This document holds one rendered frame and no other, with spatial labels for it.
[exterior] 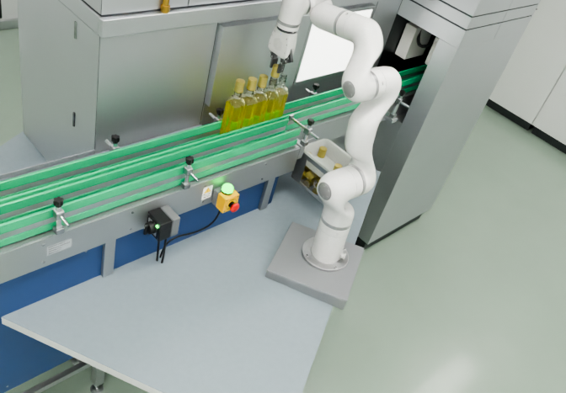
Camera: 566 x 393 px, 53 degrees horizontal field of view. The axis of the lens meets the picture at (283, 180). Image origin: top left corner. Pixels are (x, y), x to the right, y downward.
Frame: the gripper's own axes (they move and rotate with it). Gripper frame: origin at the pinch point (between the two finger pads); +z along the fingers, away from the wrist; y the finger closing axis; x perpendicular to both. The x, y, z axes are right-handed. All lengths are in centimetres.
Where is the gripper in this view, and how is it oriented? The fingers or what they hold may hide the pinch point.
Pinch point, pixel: (277, 65)
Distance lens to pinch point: 224.4
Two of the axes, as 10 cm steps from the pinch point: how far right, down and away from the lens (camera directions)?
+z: -2.4, 7.7, 6.0
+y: 6.5, 5.8, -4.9
